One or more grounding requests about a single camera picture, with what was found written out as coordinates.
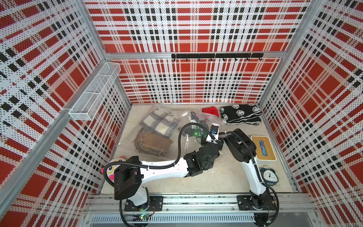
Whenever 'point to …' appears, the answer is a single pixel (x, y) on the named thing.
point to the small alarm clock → (269, 175)
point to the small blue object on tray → (263, 148)
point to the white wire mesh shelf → (90, 102)
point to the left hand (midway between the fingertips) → (218, 129)
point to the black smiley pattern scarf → (249, 114)
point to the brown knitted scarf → (151, 143)
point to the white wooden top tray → (260, 157)
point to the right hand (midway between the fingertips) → (183, 127)
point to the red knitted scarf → (212, 110)
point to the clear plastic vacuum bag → (188, 119)
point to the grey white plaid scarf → (164, 123)
